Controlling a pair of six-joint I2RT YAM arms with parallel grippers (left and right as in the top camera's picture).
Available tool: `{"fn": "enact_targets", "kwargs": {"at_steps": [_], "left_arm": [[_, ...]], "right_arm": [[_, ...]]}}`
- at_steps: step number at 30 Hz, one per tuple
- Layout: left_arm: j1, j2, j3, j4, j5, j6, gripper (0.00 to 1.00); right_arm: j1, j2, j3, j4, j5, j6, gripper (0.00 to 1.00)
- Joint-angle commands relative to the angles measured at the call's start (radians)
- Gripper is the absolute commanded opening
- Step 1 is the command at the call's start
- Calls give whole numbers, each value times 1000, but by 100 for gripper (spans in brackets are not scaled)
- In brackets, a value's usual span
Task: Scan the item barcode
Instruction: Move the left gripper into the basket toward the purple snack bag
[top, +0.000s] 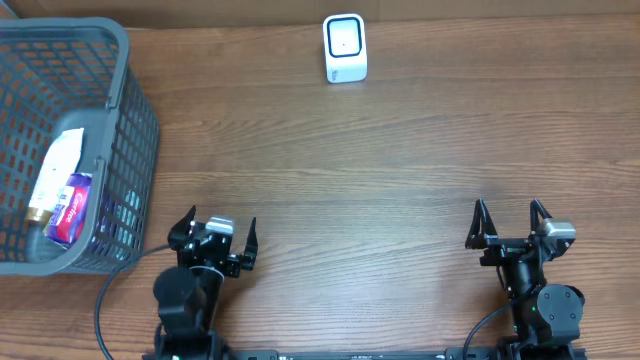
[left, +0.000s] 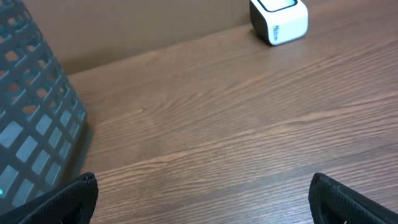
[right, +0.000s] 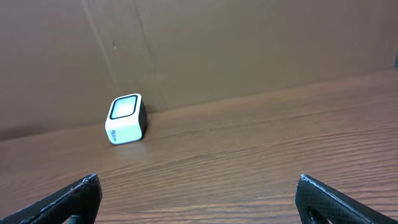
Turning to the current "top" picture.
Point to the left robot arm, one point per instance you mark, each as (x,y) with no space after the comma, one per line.
(188,293)

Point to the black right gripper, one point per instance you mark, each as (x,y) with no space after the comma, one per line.
(502,247)

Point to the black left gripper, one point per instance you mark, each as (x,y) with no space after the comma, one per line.
(183,234)

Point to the purple red pad pack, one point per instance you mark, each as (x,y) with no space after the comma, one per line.
(67,221)

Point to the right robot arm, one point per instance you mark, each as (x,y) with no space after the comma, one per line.
(546,317)

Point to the grey plastic mesh basket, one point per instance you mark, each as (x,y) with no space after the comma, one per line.
(65,73)

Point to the white tube gold cap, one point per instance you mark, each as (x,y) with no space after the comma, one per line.
(60,161)

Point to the white barcode scanner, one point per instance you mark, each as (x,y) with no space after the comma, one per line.
(345,48)

